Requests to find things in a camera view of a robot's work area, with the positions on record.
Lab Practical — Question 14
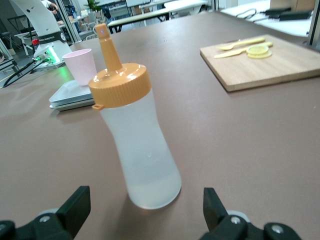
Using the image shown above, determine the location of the silver digital kitchen scale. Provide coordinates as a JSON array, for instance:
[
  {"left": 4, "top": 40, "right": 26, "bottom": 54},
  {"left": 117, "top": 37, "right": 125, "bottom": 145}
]
[{"left": 48, "top": 79, "right": 97, "bottom": 112}]

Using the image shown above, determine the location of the translucent sauce bottle orange cap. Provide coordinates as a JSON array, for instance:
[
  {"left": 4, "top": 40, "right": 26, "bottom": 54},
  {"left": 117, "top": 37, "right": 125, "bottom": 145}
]
[{"left": 88, "top": 23, "right": 183, "bottom": 210}]

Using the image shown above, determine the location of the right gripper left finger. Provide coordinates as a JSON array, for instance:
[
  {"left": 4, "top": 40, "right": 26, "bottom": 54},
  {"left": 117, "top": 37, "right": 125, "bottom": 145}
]
[{"left": 0, "top": 185, "right": 91, "bottom": 240}]

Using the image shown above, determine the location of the green potted plant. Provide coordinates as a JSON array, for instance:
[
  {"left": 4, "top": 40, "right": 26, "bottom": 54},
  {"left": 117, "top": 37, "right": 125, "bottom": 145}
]
[{"left": 86, "top": 0, "right": 102, "bottom": 12}]

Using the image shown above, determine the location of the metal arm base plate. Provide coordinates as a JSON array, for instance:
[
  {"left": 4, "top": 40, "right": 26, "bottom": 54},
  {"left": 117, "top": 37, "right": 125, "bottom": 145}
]
[{"left": 32, "top": 53, "right": 67, "bottom": 73}]

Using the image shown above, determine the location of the upright camera stand post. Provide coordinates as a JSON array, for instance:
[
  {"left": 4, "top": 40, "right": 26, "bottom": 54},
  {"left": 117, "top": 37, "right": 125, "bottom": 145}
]
[{"left": 307, "top": 0, "right": 320, "bottom": 51}]

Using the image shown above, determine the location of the yellow plastic fork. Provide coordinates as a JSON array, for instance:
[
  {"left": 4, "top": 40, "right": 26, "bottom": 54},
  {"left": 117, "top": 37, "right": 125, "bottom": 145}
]
[{"left": 215, "top": 36, "right": 267, "bottom": 51}]

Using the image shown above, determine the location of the flat black device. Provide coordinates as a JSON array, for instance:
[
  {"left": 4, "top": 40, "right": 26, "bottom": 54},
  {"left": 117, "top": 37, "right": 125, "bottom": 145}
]
[{"left": 259, "top": 7, "right": 315, "bottom": 22}]

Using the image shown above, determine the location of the long white table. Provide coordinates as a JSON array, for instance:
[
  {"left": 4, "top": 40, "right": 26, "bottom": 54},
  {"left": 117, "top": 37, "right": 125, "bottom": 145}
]
[{"left": 107, "top": 8, "right": 201, "bottom": 33}]

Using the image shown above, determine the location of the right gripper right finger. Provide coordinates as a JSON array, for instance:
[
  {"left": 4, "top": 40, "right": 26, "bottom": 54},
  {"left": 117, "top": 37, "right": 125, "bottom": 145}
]
[{"left": 199, "top": 187, "right": 301, "bottom": 240}]

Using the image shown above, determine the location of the lemon slice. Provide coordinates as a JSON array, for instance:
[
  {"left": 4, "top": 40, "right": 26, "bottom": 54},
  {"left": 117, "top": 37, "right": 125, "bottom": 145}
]
[
  {"left": 246, "top": 44, "right": 270, "bottom": 56},
  {"left": 247, "top": 49, "right": 273, "bottom": 60}
]

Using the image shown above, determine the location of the yellow plastic knife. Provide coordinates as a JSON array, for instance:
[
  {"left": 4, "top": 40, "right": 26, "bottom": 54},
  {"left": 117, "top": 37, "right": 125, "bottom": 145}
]
[{"left": 213, "top": 41, "right": 274, "bottom": 59}]

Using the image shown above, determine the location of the black base power cable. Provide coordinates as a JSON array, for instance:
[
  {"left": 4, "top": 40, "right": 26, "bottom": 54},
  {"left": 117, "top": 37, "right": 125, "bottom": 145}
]
[{"left": 3, "top": 57, "right": 45, "bottom": 87}]

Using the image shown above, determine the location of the wooden cutting board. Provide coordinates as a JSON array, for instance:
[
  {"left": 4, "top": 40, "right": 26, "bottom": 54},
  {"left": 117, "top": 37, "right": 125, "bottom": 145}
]
[{"left": 199, "top": 34, "right": 320, "bottom": 93}]

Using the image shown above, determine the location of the pink plastic cup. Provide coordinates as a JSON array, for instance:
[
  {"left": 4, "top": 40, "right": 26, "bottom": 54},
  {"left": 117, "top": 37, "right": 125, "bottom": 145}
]
[{"left": 61, "top": 48, "right": 97, "bottom": 87}]

